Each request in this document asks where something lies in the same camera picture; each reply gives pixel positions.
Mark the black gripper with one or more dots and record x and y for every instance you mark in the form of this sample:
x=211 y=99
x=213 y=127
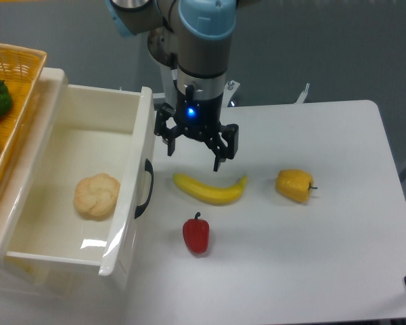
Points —
x=199 y=120

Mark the white drawer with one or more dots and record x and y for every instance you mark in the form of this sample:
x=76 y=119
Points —
x=77 y=132

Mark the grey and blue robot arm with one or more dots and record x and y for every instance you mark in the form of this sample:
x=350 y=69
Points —
x=192 y=39

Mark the white drawer cabinet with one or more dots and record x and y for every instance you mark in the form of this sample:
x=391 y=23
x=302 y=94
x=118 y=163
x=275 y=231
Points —
x=24 y=277

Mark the yellow banana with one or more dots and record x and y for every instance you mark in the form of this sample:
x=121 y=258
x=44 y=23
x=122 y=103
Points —
x=209 y=194

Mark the red bell pepper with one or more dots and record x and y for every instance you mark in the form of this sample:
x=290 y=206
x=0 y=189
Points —
x=196 y=234

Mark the yellow bell pepper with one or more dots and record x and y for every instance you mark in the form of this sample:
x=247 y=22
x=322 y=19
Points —
x=295 y=184

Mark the beige bread roll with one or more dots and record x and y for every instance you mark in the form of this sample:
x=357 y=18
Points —
x=95 y=197

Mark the orange woven basket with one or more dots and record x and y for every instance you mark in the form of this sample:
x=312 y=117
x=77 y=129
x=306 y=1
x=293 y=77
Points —
x=20 y=69

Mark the white bracket near arm base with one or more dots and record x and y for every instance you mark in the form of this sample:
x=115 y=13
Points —
x=231 y=88

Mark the black top drawer handle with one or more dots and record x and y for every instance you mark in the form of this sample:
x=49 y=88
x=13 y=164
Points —
x=148 y=186

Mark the white table clamp bracket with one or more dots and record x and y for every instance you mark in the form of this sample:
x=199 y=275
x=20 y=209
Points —
x=303 y=95

